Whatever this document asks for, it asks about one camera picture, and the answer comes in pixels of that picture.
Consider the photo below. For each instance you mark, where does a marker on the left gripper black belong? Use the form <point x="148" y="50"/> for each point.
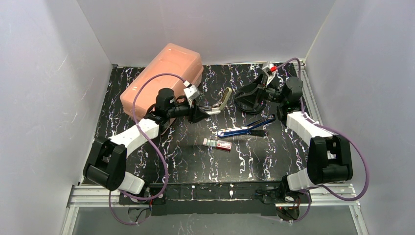
<point x="194" y="112"/>

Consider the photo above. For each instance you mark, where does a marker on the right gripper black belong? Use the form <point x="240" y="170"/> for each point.
<point x="259" y="94"/>

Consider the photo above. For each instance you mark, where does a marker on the beige small stapler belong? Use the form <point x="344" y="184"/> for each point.
<point x="220" y="105"/>

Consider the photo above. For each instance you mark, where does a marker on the blue stapler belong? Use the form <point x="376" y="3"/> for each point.
<point x="245" y="130"/>

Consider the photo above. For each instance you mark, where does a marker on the red white staple box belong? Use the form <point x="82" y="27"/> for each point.
<point x="219" y="144"/>

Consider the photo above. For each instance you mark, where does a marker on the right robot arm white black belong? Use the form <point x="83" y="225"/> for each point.
<point x="329" y="157"/>

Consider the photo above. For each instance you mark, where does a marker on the pink plastic storage box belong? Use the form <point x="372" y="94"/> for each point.
<point x="171" y="59"/>

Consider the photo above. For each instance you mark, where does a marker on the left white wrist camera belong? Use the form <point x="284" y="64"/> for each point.
<point x="191" y="93"/>

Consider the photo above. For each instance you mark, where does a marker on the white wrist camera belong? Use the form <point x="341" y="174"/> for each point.
<point x="191" y="93"/>
<point x="270" y="69"/>

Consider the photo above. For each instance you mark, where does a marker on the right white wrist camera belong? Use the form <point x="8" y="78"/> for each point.
<point x="270" y="69"/>

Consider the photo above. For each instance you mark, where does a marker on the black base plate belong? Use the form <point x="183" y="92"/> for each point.
<point x="204" y="207"/>

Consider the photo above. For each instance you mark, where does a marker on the aluminium frame rail right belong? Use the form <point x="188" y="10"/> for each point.
<point x="309" y="107"/>

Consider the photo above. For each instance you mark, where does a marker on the aluminium frame rail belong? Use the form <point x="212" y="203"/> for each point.
<point x="97" y="196"/>
<point x="309" y="107"/>

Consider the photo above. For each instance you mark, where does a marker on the aluminium frame rail front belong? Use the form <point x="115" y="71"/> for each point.
<point x="97" y="196"/>

